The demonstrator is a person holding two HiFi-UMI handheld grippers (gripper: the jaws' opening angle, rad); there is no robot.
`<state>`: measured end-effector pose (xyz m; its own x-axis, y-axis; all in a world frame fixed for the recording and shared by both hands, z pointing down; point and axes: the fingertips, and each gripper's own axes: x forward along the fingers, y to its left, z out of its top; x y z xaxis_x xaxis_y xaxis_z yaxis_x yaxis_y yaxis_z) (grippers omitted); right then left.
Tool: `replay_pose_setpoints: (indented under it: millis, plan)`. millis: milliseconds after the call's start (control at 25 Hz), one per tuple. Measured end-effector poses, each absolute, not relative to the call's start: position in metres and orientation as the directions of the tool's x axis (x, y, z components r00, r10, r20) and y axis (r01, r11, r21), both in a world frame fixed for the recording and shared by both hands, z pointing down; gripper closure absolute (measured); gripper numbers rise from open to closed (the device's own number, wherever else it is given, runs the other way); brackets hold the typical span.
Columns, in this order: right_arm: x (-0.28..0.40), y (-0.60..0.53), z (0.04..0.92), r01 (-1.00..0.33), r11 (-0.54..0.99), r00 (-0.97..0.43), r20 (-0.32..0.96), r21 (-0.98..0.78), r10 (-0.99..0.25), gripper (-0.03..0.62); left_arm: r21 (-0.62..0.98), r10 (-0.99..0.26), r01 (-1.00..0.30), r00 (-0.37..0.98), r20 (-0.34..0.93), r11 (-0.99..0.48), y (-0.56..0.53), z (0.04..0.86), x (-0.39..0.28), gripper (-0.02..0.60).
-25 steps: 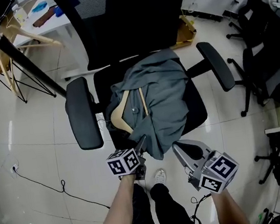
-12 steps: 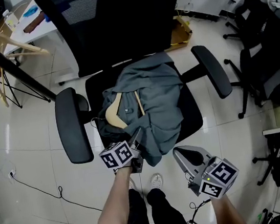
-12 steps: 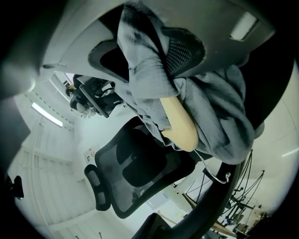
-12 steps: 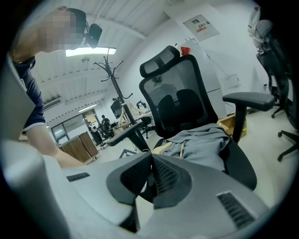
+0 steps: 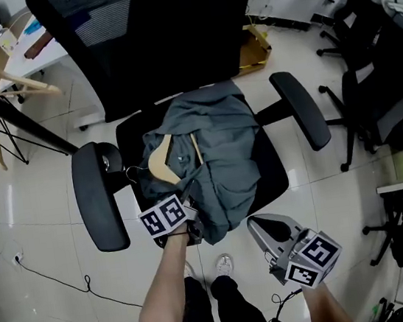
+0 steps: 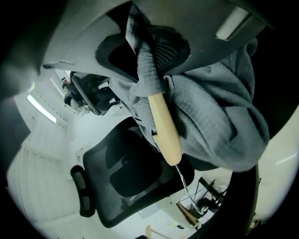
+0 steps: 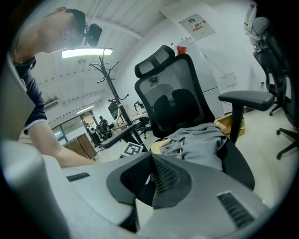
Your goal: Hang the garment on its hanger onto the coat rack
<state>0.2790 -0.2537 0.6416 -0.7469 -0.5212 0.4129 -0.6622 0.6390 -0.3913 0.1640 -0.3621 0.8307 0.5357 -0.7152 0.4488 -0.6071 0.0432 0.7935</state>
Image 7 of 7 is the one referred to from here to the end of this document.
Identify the black coat rack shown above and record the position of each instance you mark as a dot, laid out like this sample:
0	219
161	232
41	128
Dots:
114	91

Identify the person's head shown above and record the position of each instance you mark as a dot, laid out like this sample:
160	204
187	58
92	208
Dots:
51	32

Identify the long ceiling lamp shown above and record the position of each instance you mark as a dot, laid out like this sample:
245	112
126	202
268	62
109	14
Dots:
86	52

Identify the black monitor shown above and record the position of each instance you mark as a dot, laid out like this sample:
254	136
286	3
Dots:
113	110

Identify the grey garment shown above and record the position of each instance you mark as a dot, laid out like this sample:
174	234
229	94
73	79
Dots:
201	144

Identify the black office chair with headrest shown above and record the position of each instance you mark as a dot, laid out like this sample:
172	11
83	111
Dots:
273	60

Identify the person's dark navy shirt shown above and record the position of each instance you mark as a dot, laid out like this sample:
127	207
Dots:
35	93

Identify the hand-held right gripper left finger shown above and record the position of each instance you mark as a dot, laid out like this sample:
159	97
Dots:
93	198

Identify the white wall electrical panel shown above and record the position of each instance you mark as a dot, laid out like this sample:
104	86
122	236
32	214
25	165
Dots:
198	26

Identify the red object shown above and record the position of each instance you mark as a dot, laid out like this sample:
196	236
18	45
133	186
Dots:
181	50

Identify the black head-worn camera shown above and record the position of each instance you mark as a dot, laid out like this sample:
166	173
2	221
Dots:
92	33

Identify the wooden hanger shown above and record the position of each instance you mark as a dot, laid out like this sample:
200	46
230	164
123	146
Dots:
161	144

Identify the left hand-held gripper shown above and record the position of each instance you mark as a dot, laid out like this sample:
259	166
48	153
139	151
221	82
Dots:
132	149

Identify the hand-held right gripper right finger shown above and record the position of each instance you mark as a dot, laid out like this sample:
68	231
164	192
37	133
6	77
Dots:
191	210

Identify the brown wooden cabinet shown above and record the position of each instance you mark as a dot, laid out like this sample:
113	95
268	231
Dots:
81	145

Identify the white tall cabinet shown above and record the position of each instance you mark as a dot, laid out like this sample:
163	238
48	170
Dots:
208	77

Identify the white paper wall note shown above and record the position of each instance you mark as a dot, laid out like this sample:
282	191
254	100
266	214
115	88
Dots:
228	80

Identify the black mesh office chair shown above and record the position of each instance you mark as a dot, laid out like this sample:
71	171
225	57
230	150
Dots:
177	105

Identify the light wooden frame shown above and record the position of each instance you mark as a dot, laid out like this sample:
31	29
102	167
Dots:
130	114

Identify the person's left forearm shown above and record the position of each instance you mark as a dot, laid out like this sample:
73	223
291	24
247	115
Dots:
60	151

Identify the white bottle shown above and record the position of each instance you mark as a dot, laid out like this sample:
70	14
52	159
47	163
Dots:
139	107

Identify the white hanging clothing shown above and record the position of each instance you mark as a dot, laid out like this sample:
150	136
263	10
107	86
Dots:
250	21

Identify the cardboard box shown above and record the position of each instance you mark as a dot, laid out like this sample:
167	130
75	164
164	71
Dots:
225	122

